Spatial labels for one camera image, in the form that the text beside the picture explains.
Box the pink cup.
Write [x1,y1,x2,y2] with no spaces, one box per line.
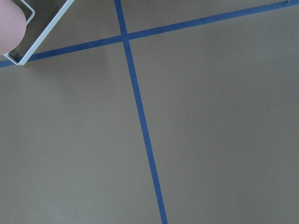
[0,0,26,55]

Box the white metal frame rack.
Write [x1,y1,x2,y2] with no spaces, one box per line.
[3,0,74,66]

